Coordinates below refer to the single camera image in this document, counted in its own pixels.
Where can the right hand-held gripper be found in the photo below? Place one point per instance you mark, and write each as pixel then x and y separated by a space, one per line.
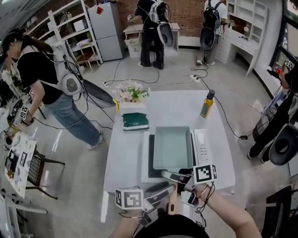
pixel 205 174

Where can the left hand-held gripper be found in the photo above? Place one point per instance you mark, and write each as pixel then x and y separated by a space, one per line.
pixel 130 197

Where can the white induction cooktop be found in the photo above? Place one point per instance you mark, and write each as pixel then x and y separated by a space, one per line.
pixel 202 141

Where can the person's left forearm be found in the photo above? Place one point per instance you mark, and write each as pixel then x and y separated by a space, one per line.
pixel 125 225

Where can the person's right forearm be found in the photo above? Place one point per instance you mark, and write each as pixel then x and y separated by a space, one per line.
pixel 228 216

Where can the person's right hand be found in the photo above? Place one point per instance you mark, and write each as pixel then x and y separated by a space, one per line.
pixel 199 191

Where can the person's torso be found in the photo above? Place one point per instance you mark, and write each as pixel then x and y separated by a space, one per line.
pixel 172 229

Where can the table with white cloth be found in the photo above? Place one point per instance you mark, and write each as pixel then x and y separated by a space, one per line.
pixel 177 109

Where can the green packet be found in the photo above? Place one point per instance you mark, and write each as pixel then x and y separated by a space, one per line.
pixel 135 120

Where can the yellow oil bottle black cap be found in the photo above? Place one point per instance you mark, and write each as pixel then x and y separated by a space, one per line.
pixel 206 108

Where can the yellow stick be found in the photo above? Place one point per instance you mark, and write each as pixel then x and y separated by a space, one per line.
pixel 116 105

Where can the white power strip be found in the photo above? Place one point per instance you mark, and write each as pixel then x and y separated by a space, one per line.
pixel 106 83
pixel 195 77

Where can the pink flower bouquet white box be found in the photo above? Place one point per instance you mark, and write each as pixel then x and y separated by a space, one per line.
pixel 130 90

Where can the small marble side table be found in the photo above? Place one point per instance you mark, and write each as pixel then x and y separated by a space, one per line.
pixel 30 148

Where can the white drawer desk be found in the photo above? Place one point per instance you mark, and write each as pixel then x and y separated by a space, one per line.
pixel 135 50

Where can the white hutch desk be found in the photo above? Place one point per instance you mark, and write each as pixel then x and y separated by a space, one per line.
pixel 239 44

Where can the red flower decoration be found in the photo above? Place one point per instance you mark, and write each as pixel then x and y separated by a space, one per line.
pixel 10 174

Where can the black box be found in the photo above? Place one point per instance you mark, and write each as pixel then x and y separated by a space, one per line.
pixel 11 160

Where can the small wooden side table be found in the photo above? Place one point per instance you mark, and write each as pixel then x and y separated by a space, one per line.
pixel 85 57

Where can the grey fridge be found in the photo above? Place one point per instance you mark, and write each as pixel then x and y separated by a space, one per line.
pixel 107 35

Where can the large window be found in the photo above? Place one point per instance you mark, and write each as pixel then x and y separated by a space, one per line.
pixel 292 35

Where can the white microwave oven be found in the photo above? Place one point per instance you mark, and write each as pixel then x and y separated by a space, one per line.
pixel 80 25

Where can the white storage shelf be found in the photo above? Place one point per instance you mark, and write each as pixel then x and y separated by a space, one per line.
pixel 53 24

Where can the black picture frame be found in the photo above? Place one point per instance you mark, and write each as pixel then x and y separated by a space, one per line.
pixel 23 159

